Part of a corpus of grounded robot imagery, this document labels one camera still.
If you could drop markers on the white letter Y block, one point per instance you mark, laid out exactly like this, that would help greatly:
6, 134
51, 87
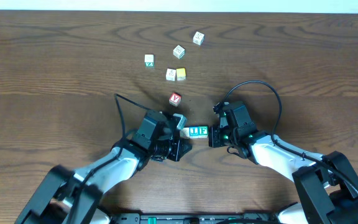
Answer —
185, 133

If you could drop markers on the red letter A block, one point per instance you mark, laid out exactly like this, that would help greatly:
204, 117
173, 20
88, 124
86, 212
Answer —
175, 99

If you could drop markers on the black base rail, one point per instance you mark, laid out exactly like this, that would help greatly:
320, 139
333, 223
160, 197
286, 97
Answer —
170, 218

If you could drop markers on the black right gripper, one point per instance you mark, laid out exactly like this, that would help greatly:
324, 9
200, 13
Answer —
214, 134

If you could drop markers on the white block green side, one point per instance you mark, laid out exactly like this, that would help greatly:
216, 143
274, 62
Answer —
149, 60

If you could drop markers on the green letter F block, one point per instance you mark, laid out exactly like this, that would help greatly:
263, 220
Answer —
203, 131

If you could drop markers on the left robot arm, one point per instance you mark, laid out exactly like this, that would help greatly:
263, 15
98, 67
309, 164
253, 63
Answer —
73, 196

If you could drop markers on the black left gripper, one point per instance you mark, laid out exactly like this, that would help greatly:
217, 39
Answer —
183, 147

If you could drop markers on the blue letter L block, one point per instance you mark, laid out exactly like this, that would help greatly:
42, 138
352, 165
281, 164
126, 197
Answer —
193, 132

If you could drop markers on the white block top right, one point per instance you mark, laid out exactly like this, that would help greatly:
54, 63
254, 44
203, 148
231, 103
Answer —
198, 38

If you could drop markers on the yellow block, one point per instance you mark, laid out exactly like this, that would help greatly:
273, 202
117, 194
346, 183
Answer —
181, 74

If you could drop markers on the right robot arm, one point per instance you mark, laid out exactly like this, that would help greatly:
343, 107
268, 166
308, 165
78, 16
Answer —
327, 185

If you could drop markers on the white block teal side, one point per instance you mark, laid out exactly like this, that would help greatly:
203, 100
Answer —
178, 51

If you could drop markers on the white picture block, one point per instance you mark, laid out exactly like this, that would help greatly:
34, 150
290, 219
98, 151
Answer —
171, 74

